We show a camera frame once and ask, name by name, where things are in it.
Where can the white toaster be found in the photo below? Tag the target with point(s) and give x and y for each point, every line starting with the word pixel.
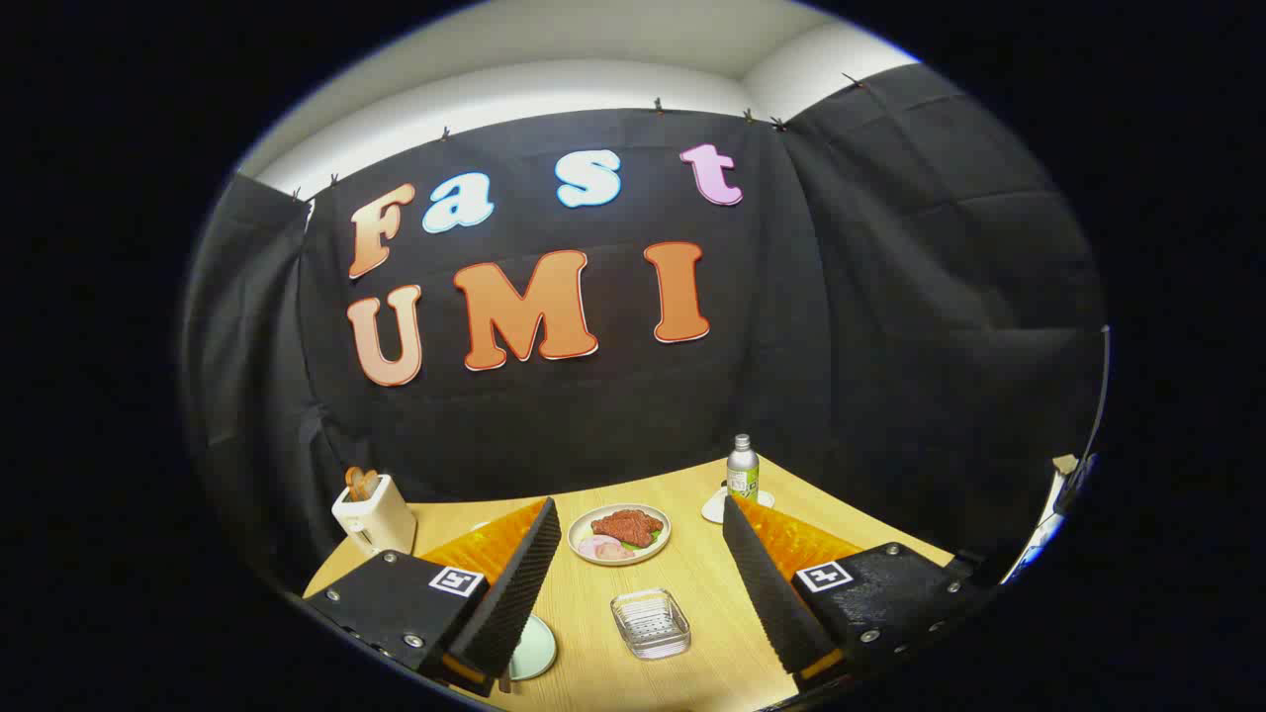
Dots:
pixel 381 522

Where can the brown steak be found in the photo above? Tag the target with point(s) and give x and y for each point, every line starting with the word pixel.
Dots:
pixel 628 526

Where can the small white coaster dish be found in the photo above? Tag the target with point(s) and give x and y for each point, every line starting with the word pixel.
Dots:
pixel 714 509

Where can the salmon red ham slice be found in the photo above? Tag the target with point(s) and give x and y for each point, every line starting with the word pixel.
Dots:
pixel 617 553

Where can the light blue plate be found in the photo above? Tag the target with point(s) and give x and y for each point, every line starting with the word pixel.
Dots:
pixel 534 648

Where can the green lettuce leaf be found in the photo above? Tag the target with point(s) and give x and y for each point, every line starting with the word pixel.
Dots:
pixel 654 541

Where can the silver bottle with green label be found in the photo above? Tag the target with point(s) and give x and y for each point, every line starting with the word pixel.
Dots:
pixel 743 475

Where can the brown toast slice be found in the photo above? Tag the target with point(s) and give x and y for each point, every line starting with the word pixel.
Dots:
pixel 370 486
pixel 353 483

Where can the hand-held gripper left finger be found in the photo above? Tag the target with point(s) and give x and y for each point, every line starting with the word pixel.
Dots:
pixel 514 593

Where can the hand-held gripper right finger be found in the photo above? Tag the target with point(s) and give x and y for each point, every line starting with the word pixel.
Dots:
pixel 767 583

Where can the white oval food plate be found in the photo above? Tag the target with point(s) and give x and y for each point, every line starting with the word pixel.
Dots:
pixel 582 524

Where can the pale pink ham slice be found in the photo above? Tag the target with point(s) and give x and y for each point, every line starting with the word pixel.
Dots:
pixel 593 544

